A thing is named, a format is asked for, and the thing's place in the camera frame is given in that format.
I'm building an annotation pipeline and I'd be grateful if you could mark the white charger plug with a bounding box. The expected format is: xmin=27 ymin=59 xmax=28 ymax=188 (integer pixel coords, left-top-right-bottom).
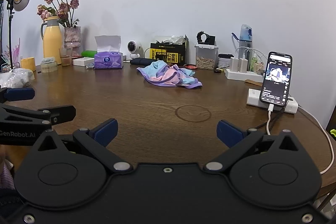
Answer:
xmin=238 ymin=57 xmax=249 ymax=73
xmin=230 ymin=56 xmax=240 ymax=72

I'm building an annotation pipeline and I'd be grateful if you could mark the dried pink rose bouquet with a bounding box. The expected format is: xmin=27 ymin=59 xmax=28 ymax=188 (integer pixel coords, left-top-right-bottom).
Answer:
xmin=37 ymin=0 xmax=80 ymax=28

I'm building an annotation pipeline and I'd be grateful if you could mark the black cable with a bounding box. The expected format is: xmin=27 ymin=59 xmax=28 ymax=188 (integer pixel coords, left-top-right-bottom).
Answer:
xmin=251 ymin=108 xmax=284 ymax=130

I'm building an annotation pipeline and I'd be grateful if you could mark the small green bottle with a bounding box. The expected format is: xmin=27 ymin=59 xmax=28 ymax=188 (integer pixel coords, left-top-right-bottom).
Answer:
xmin=249 ymin=54 xmax=259 ymax=72

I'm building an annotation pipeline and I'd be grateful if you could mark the glass cup with brown drink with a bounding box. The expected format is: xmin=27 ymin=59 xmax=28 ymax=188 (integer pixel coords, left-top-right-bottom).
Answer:
xmin=59 ymin=47 xmax=73 ymax=67

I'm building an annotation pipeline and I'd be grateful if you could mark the pink feather decoration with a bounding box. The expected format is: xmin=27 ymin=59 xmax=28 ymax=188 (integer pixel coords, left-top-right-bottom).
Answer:
xmin=2 ymin=38 xmax=21 ymax=67

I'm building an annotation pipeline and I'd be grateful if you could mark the dark folded umbrella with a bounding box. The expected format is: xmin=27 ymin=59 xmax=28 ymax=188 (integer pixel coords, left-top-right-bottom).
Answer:
xmin=130 ymin=57 xmax=153 ymax=65

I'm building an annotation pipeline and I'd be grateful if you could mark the yellow cup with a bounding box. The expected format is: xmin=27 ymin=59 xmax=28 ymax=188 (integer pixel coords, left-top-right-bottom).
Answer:
xmin=20 ymin=57 xmax=36 ymax=72

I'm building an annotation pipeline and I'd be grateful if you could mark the black smartphone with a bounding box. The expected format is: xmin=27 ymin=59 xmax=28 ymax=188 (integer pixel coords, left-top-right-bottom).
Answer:
xmin=259 ymin=51 xmax=293 ymax=108

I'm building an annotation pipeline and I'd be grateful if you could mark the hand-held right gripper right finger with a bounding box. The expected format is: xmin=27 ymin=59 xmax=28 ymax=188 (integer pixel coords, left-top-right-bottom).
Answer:
xmin=204 ymin=120 xmax=305 ymax=173

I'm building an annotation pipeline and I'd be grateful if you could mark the pastel blue pink purple garment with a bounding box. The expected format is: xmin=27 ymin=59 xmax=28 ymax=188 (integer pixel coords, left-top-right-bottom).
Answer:
xmin=136 ymin=61 xmax=203 ymax=90

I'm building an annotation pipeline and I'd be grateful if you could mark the white power strip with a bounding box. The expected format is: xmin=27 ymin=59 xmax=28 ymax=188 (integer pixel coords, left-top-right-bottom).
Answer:
xmin=225 ymin=68 xmax=265 ymax=83

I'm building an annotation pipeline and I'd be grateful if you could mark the clear food container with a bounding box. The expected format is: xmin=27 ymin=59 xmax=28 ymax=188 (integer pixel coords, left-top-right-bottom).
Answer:
xmin=194 ymin=43 xmax=219 ymax=70

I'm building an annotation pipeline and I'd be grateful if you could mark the yellow thermos jug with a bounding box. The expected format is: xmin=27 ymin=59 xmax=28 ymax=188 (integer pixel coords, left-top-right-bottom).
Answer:
xmin=40 ymin=16 xmax=62 ymax=65

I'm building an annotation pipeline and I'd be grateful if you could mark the purple tissue pack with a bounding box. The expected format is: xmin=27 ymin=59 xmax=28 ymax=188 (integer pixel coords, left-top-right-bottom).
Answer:
xmin=94 ymin=35 xmax=124 ymax=70

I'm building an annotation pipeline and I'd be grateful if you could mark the white charging cable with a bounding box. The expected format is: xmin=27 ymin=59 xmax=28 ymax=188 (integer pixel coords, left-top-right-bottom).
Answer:
xmin=266 ymin=104 xmax=335 ymax=175

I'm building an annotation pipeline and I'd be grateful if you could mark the wooden stick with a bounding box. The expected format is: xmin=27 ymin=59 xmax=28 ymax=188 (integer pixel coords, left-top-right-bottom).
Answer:
xmin=244 ymin=79 xmax=264 ymax=87

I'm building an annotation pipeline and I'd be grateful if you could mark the person's purple corduroy clothing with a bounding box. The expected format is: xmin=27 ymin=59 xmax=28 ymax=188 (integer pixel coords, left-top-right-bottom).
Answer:
xmin=0 ymin=160 xmax=16 ymax=191

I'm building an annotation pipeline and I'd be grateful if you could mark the white security camera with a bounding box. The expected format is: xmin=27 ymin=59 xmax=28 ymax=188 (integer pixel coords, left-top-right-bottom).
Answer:
xmin=127 ymin=40 xmax=144 ymax=60

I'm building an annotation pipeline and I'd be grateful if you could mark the white power bank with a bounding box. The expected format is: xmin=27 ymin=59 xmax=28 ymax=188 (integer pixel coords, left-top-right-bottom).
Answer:
xmin=246 ymin=88 xmax=299 ymax=114

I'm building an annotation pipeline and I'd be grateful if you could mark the black watch on stand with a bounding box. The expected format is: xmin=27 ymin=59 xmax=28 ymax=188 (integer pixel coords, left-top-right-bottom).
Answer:
xmin=197 ymin=31 xmax=216 ymax=45

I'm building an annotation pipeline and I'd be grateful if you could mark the clear tape roll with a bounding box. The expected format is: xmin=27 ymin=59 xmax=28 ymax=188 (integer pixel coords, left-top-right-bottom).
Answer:
xmin=41 ymin=57 xmax=58 ymax=73

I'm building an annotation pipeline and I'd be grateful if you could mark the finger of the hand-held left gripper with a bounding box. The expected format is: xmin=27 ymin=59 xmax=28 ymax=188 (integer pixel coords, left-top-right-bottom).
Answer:
xmin=0 ymin=87 xmax=35 ymax=104
xmin=0 ymin=105 xmax=76 ymax=126

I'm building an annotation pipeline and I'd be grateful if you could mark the black and yellow box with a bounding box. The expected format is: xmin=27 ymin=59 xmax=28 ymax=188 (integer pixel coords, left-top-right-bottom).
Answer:
xmin=150 ymin=35 xmax=189 ymax=66

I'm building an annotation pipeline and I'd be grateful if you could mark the crumpled clear plastic bag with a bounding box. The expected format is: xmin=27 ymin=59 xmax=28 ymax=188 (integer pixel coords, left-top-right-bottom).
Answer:
xmin=0 ymin=68 xmax=35 ymax=89

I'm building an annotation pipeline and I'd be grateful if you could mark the blue water bottle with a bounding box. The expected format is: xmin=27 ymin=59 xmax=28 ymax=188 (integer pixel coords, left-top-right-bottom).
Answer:
xmin=231 ymin=24 xmax=253 ymax=57

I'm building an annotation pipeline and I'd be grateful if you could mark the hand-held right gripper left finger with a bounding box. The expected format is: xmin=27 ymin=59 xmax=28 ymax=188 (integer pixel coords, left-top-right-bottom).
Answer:
xmin=34 ymin=118 xmax=133 ymax=173

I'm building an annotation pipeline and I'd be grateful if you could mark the small jar with dark lid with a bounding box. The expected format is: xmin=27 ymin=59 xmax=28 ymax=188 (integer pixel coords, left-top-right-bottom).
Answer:
xmin=218 ymin=53 xmax=234 ymax=68

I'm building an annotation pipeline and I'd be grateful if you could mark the flat white box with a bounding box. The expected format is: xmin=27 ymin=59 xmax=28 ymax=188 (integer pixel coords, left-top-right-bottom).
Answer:
xmin=73 ymin=57 xmax=95 ymax=67

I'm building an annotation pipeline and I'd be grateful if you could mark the pink glass vase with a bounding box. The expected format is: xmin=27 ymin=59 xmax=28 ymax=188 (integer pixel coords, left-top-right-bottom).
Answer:
xmin=64 ymin=26 xmax=81 ymax=55

